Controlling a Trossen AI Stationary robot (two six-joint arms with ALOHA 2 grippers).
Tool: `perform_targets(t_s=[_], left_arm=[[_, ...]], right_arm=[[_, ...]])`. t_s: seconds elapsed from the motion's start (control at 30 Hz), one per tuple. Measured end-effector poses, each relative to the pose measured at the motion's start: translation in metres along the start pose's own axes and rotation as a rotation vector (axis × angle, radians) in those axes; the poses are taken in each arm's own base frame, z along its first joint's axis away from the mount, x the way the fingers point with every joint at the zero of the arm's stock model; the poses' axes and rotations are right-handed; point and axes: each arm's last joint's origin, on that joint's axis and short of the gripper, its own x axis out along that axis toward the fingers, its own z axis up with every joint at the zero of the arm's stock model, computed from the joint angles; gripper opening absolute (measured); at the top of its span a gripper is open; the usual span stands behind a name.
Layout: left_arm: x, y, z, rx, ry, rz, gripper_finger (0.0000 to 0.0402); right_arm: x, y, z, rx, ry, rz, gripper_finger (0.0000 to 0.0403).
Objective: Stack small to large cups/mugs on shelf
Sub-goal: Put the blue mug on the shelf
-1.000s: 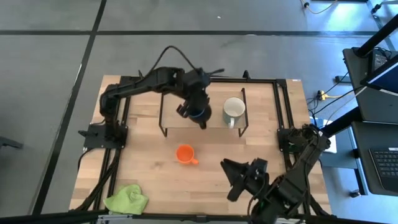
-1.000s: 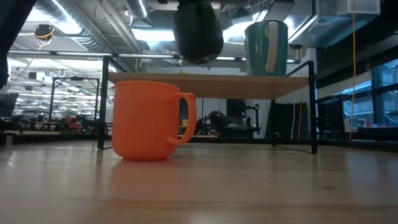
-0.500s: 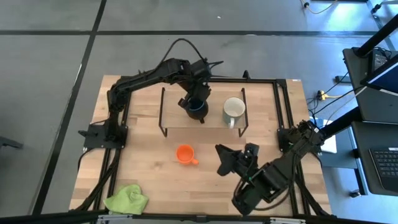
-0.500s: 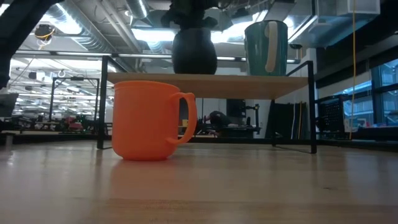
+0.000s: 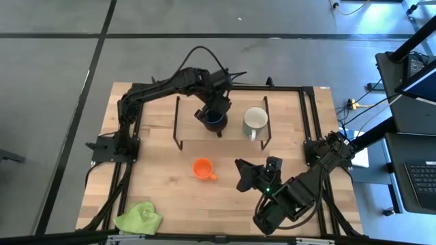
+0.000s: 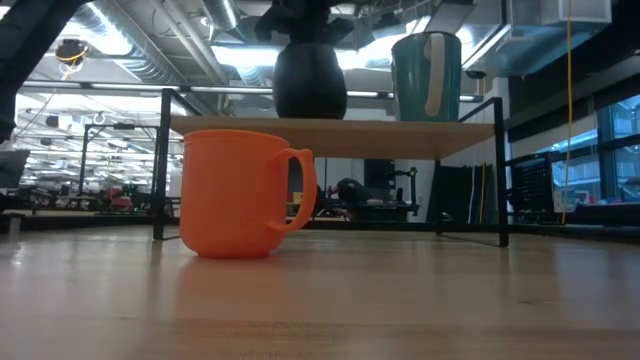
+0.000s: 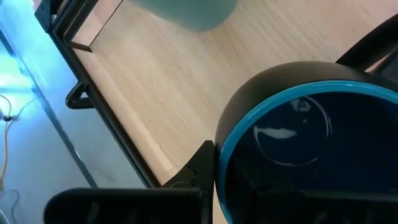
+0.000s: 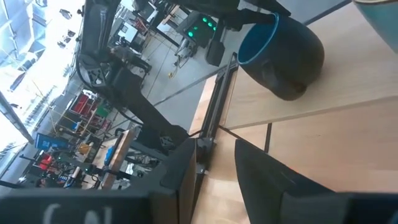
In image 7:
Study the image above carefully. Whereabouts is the black metal table frame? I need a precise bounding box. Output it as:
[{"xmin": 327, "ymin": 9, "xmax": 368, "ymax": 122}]
[{"xmin": 34, "ymin": 0, "xmax": 162, "ymax": 189}]

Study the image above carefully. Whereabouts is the black mug with blue inside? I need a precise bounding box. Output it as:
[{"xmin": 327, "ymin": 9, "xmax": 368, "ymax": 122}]
[{"xmin": 214, "ymin": 14, "xmax": 398, "ymax": 224}]

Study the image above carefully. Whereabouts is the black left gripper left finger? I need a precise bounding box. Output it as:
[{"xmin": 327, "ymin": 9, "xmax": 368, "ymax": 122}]
[{"xmin": 43, "ymin": 139, "xmax": 216, "ymax": 224}]

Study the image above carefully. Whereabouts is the yellow floor cable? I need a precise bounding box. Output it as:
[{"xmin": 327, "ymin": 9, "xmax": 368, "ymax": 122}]
[{"xmin": 0, "ymin": 94, "xmax": 13, "ymax": 191}]

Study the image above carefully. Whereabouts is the teal mug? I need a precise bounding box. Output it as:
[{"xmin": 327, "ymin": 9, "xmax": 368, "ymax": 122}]
[{"xmin": 129, "ymin": 0, "xmax": 239, "ymax": 32}]

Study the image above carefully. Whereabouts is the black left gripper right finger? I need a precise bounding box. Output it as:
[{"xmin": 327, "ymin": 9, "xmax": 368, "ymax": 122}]
[{"xmin": 225, "ymin": 174, "xmax": 398, "ymax": 224}]

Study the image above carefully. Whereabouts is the wooden shelf with black frame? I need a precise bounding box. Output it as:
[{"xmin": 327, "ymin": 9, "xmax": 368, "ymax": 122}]
[{"xmin": 70, "ymin": 0, "xmax": 398, "ymax": 187}]

